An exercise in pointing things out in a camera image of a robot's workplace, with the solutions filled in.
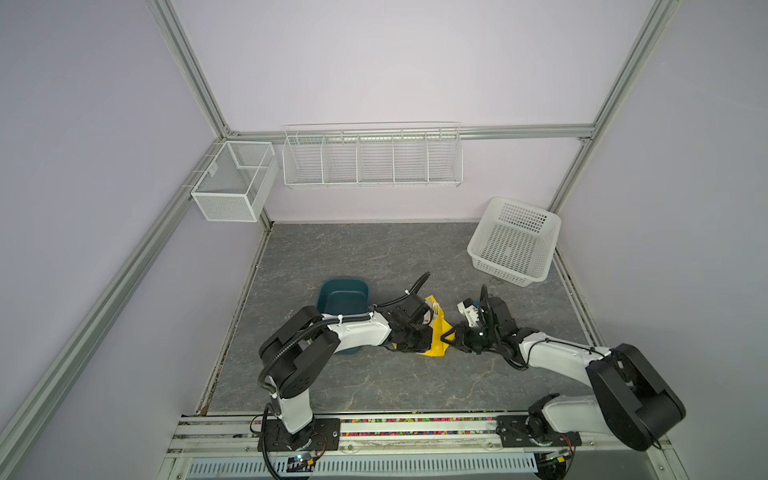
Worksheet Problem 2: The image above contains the white wire wall rack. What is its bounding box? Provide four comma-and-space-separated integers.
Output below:
282, 122, 464, 188

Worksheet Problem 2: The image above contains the white perforated plastic basket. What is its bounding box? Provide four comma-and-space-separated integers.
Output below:
467, 197, 561, 287

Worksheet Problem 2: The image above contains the white mesh wall box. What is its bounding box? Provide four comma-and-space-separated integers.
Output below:
192, 141, 279, 223

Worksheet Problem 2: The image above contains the white vent grille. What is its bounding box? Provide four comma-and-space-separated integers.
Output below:
186, 453, 539, 479

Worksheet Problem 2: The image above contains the teal plastic tray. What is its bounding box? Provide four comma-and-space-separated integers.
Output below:
316, 277, 370, 323

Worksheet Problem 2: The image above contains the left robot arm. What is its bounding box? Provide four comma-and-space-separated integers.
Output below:
257, 272, 435, 436

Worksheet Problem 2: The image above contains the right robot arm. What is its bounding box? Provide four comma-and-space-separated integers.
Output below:
440, 288, 687, 451

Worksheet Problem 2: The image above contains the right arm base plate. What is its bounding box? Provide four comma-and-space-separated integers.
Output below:
495, 414, 582, 448

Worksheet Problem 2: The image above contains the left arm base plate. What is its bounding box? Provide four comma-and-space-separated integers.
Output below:
258, 417, 341, 452

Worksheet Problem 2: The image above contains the aluminium front rail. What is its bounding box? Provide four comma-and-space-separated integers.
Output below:
165, 410, 673, 460

